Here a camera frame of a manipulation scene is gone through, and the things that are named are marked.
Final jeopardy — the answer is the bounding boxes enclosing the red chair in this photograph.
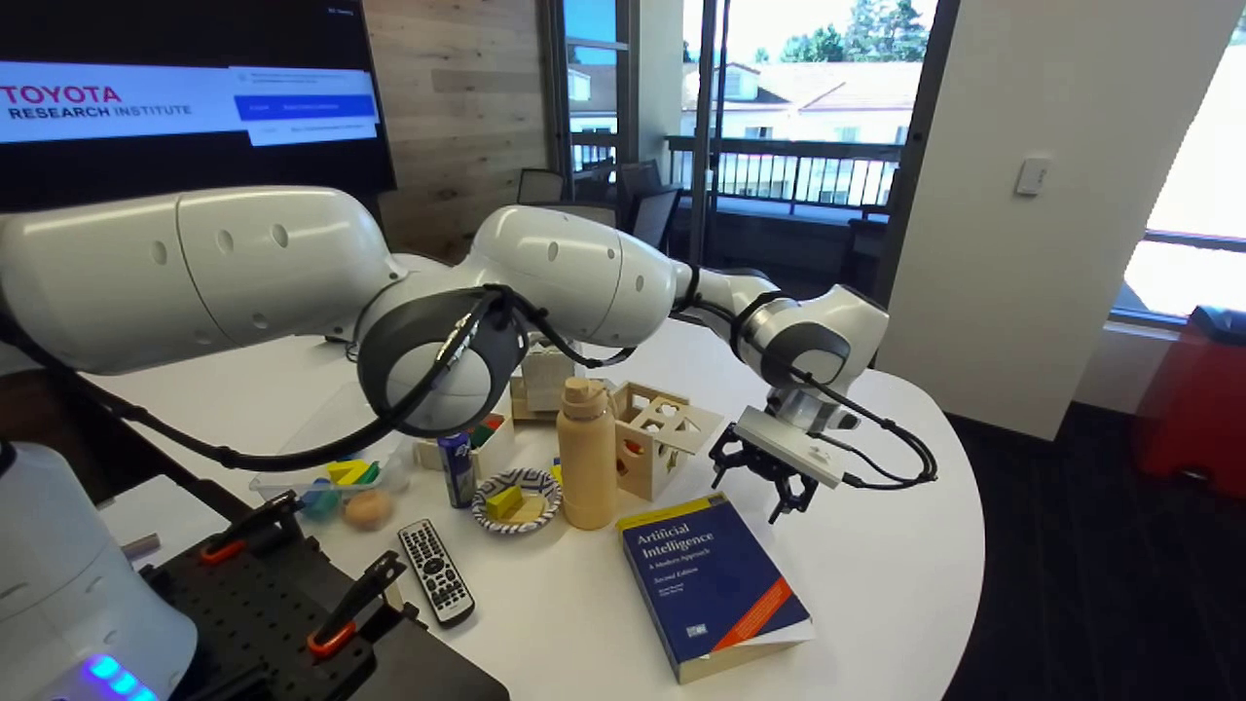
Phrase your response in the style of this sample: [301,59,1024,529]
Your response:
[1133,307,1246,500]

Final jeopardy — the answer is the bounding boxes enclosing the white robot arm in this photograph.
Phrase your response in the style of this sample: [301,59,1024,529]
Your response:
[0,186,887,512]

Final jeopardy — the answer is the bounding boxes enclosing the blue glue bottle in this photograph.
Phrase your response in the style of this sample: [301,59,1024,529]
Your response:
[442,433,477,512]

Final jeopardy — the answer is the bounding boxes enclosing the orange black clamp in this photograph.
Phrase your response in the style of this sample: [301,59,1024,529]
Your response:
[194,490,301,564]
[309,548,404,664]

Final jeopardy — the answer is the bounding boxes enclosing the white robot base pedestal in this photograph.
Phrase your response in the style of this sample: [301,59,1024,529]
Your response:
[0,441,200,701]

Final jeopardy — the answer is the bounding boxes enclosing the wooden shape sorter cube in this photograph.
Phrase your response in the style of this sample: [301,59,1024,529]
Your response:
[613,384,723,500]

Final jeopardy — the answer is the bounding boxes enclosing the wall monitor screen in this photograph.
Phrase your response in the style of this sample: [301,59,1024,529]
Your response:
[0,0,394,211]

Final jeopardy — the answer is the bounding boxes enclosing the blue artificial intelligence book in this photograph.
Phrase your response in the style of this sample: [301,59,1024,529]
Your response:
[616,494,815,682]

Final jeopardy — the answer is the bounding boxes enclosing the black pegboard base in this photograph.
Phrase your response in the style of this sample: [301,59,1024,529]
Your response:
[146,538,509,701]

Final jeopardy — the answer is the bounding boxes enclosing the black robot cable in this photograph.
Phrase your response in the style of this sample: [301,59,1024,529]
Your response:
[0,284,640,474]

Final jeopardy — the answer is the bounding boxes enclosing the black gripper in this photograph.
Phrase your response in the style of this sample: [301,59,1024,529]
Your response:
[708,428,818,521]

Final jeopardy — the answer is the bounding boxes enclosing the patterned black white bowl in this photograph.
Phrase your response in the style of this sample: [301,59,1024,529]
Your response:
[472,467,560,538]

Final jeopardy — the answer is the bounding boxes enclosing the clear plastic block container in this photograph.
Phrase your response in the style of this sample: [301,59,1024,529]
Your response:
[248,450,411,529]

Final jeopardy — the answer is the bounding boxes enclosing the black white remote control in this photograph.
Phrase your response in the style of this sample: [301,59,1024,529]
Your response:
[399,520,477,626]

